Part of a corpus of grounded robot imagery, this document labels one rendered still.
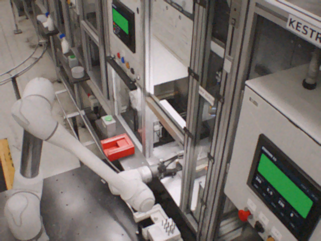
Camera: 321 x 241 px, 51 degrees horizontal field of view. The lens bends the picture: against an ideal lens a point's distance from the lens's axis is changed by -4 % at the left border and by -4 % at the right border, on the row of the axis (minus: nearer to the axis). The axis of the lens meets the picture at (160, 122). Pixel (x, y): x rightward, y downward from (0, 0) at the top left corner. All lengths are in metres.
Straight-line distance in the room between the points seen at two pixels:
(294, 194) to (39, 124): 0.98
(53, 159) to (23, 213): 1.62
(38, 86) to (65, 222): 0.82
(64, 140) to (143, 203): 0.43
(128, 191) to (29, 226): 0.58
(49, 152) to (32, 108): 2.04
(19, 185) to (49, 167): 1.41
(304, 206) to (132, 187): 0.84
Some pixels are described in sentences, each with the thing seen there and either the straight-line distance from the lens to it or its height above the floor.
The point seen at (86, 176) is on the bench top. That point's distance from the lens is 2.23.
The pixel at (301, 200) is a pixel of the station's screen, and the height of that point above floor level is 1.63.
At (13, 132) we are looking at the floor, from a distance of 3.81.
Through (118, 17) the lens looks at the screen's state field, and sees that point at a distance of 1.72.
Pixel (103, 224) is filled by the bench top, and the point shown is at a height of 0.68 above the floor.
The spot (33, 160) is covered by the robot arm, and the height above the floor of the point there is 1.08.
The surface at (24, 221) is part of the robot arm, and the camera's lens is 1.83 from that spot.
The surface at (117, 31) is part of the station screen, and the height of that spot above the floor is 1.58.
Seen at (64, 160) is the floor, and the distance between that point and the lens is 3.34.
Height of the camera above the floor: 2.30
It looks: 39 degrees down
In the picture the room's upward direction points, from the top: 1 degrees clockwise
